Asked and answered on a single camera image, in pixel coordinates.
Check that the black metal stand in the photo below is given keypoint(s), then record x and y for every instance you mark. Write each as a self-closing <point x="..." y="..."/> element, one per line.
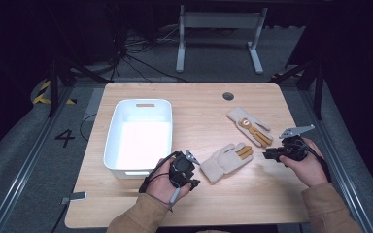
<point x="54" y="87"/>
<point x="319" y="90"/>

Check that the yellow black hazard tape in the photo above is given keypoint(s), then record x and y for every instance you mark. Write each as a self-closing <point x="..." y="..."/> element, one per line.
<point x="42" y="93"/>

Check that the silver metal clip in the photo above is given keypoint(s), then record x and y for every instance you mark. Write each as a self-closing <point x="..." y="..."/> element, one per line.
<point x="76" y="196"/>

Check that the person's right hand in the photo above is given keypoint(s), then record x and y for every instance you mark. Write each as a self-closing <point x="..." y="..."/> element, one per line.
<point x="312" y="171"/>

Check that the white plastic bin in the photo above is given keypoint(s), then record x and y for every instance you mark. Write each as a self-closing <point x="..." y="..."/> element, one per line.
<point x="141" y="142"/>

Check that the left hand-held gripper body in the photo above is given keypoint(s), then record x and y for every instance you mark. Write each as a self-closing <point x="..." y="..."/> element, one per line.
<point x="181" y="168"/>

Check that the beige glove with mustard fingers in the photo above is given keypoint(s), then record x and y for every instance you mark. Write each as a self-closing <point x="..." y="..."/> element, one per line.
<point x="221" y="163"/>

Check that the white metal table frame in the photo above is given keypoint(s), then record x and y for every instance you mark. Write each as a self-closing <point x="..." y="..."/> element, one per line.
<point x="221" y="19"/>

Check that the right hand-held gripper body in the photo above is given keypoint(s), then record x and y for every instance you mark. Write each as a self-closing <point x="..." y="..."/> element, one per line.
<point x="294" y="149"/>

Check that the aluminium floor rail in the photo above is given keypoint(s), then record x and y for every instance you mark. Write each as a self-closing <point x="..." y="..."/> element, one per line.
<point x="29" y="161"/>
<point x="336" y="168"/>

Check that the beige glove with bear patch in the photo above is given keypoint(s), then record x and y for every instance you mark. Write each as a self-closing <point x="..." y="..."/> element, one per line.
<point x="251" y="124"/>

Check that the person's left hand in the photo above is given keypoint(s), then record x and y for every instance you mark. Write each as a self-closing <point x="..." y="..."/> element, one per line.
<point x="160" y="187"/>

